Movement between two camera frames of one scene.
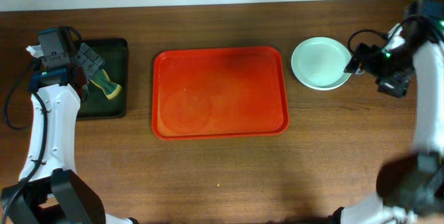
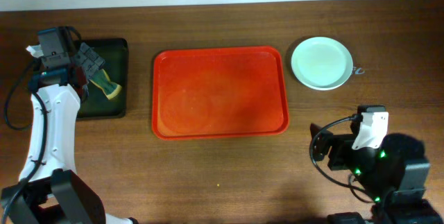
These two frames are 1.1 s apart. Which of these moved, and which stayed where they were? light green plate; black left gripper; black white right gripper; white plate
Moved: black white right gripper
Stayed: white plate; black left gripper; light green plate
